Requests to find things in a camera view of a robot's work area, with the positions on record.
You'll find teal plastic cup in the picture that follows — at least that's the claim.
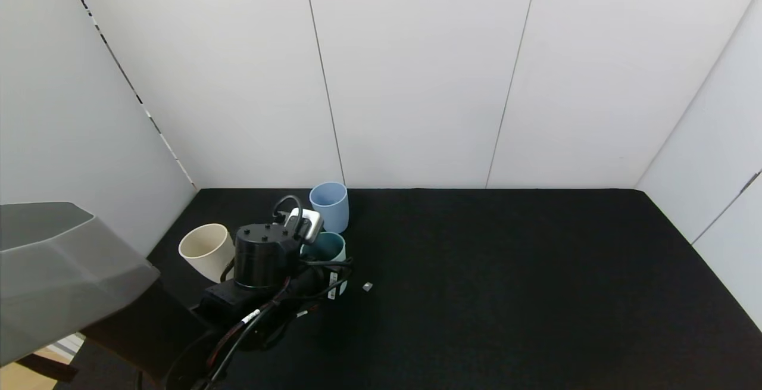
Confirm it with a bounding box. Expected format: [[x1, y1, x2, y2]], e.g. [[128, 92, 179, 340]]
[[299, 232, 348, 297]]

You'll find light blue plastic cup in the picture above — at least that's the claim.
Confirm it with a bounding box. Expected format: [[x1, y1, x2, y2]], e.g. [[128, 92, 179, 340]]
[[310, 182, 350, 235]]

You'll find beige plastic cup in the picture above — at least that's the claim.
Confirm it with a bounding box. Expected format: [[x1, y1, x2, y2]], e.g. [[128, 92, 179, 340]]
[[179, 223, 237, 284]]

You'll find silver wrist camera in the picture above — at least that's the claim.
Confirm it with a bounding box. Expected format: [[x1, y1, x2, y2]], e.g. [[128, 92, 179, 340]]
[[284, 207, 326, 243]]

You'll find black camera cable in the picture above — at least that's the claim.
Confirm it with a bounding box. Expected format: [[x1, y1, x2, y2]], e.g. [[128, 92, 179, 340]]
[[273, 195, 355, 301]]

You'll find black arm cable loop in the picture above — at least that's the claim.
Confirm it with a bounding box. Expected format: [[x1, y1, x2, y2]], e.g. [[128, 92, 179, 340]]
[[161, 292, 310, 390]]

